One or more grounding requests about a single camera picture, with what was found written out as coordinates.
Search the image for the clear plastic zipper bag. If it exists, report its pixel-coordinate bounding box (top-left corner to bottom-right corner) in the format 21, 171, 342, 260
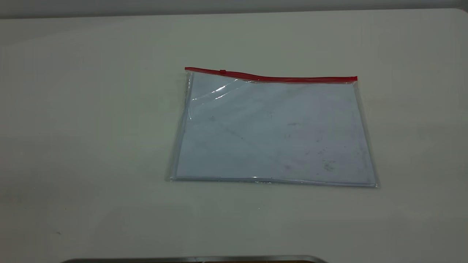
166, 66, 380, 188

